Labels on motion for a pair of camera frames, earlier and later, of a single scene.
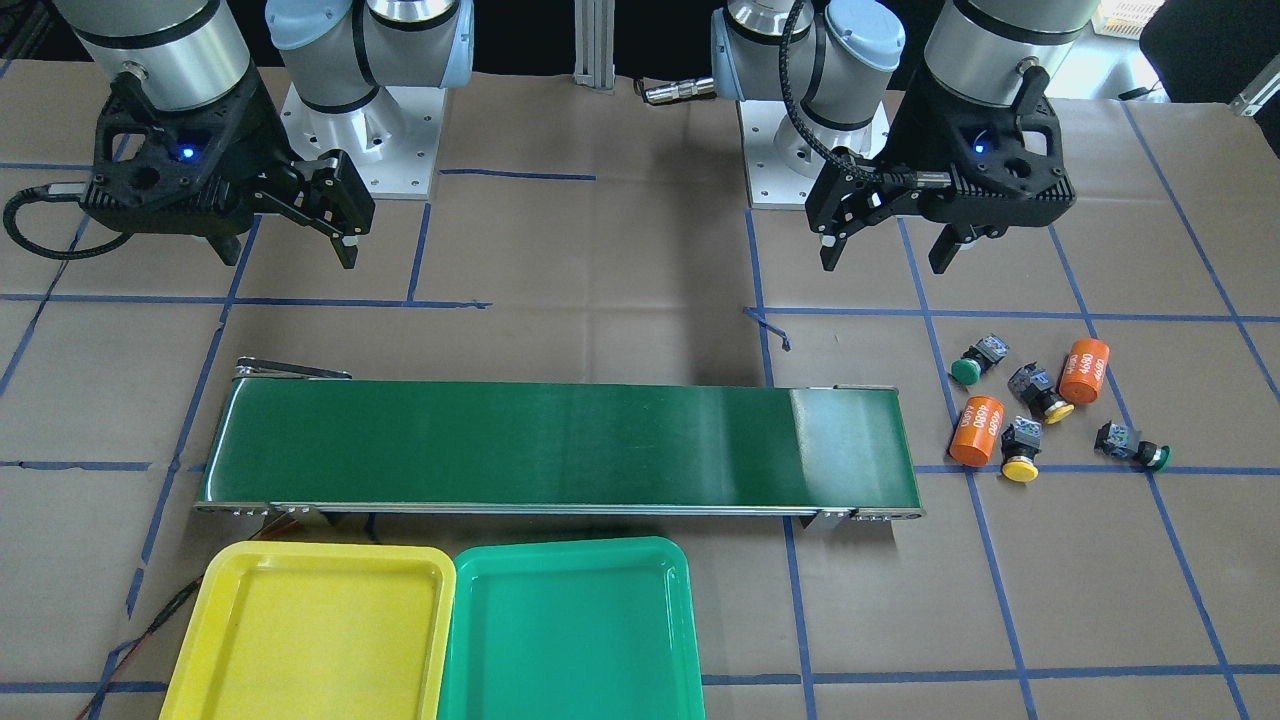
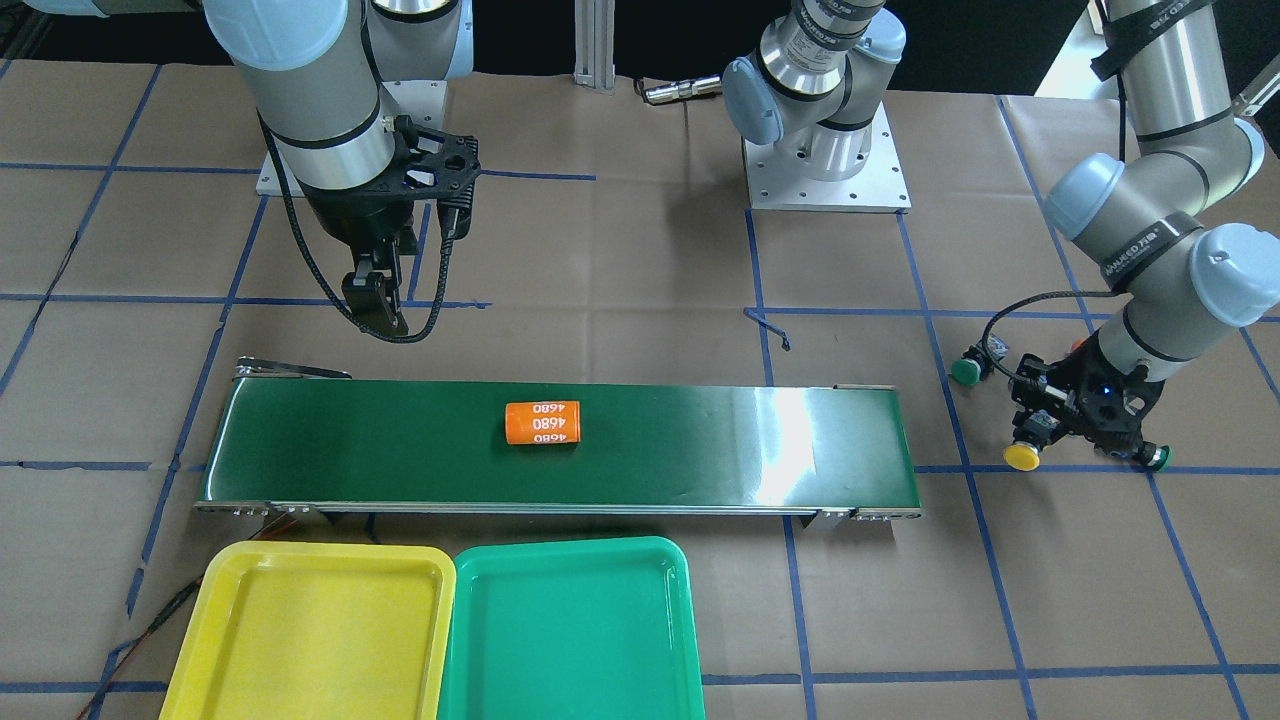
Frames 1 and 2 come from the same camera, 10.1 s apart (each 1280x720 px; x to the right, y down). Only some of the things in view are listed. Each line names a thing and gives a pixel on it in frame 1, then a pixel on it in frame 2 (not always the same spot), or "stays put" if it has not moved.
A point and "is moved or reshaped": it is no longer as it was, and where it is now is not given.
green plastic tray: (573, 630) stays put
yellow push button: (1020, 448) is moved or reshaped
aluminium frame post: (594, 52) stays put
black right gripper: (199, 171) → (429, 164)
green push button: (1114, 439) stays put
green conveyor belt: (308, 444) stays put
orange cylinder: (976, 430) → (543, 422)
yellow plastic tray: (318, 631) stays put
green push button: (985, 354) stays put
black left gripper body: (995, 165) → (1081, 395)
